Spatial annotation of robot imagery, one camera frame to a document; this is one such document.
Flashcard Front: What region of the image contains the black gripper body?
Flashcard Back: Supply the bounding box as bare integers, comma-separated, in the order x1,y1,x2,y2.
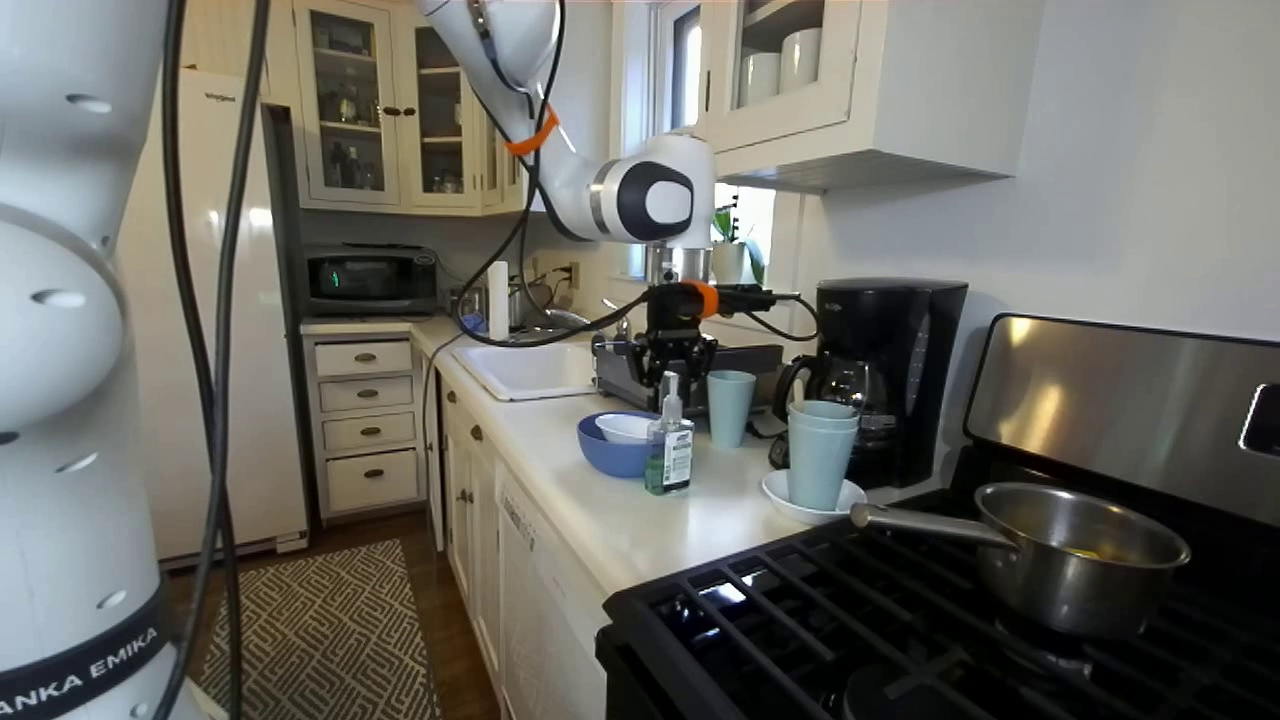
634,285,716,401

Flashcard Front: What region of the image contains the clear pump soap bottle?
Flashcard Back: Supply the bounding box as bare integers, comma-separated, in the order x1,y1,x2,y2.
646,371,691,496

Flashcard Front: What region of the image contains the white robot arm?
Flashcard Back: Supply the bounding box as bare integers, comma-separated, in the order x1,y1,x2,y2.
416,0,716,404

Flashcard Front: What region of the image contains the steel dish rack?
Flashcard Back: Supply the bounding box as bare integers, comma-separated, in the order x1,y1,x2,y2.
593,333,784,416

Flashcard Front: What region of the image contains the teal cup near rack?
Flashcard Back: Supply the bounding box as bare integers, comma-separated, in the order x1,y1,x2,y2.
707,368,756,447

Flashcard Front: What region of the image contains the white plant pot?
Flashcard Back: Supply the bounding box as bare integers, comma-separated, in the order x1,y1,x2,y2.
711,201,765,285

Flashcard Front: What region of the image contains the blue bowl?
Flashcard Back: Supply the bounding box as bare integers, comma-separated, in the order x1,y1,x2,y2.
575,411,662,480

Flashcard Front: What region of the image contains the white kitchen sink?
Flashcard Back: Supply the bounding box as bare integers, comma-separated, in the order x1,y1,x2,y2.
456,346,598,404

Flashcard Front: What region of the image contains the teal cup on saucer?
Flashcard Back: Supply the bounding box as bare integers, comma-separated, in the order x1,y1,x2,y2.
790,401,862,480

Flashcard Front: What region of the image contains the white saucer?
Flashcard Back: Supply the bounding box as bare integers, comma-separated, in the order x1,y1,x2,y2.
759,467,865,521

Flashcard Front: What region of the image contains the paper towel roll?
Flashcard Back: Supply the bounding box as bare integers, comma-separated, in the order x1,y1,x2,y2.
484,262,514,341

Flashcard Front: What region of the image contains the black coffee maker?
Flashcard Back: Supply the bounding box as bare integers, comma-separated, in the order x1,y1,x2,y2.
772,278,970,490

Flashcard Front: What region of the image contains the white drawer cabinet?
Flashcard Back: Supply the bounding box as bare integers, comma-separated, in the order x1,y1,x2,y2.
303,326,430,526

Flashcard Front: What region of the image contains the black gas stove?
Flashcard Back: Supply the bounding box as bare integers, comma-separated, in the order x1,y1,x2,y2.
598,311,1280,720

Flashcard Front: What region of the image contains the black microwave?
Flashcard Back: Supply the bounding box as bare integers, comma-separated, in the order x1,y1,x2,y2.
303,243,442,317

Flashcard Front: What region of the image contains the steel saucepan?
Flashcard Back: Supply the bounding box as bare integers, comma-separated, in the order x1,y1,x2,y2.
853,480,1194,641

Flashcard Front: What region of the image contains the patterned green floor rug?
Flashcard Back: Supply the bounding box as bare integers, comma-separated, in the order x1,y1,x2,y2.
193,541,442,720

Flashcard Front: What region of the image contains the white refrigerator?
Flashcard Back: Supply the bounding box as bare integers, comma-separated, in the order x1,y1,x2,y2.
125,63,311,565

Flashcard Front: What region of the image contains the black hanging cable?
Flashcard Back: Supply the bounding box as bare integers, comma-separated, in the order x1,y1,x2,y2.
148,0,276,720

